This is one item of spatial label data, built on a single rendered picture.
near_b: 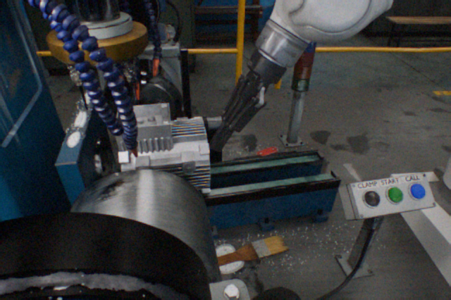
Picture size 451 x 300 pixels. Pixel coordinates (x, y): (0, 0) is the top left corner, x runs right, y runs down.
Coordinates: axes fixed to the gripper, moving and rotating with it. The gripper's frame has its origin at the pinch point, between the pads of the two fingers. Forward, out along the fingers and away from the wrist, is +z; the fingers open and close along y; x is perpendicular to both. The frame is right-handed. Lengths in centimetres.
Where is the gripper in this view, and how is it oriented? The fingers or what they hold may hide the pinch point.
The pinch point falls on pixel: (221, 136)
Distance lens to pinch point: 69.3
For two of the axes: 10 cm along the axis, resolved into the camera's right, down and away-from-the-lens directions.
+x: 8.5, 3.1, 4.3
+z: -4.9, 7.6, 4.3
